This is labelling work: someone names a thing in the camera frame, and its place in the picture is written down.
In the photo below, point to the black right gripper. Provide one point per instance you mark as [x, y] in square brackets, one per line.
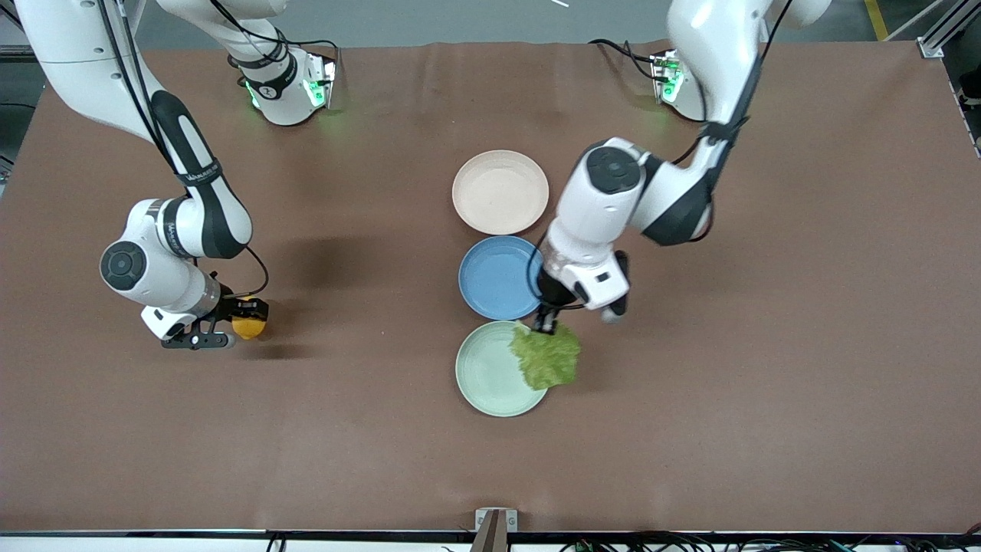
[228, 307]

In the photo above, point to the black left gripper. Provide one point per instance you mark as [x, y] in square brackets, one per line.
[549, 294]

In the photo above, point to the yellow lemon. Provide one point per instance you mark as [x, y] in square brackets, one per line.
[249, 330]

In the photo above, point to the green lettuce leaf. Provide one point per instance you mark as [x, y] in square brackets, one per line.
[548, 360]

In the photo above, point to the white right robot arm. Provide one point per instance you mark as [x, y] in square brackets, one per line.
[207, 222]

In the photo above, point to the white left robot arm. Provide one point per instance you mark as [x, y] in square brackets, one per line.
[598, 207]

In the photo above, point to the blue round plate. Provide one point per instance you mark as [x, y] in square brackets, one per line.
[494, 280]

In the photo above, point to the pale green round plate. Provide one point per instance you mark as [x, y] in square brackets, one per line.
[487, 376]

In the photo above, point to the beige round plate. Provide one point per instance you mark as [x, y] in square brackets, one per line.
[500, 192]

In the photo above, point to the brown table cover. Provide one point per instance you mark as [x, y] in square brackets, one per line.
[230, 445]

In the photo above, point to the right base box green light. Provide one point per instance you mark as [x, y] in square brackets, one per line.
[320, 80]

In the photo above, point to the grey metal bracket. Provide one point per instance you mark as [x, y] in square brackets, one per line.
[511, 521]

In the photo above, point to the brown camera post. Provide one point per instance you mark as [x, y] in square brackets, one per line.
[490, 540]

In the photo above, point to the aluminium frame profile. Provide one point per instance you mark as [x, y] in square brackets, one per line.
[943, 34]

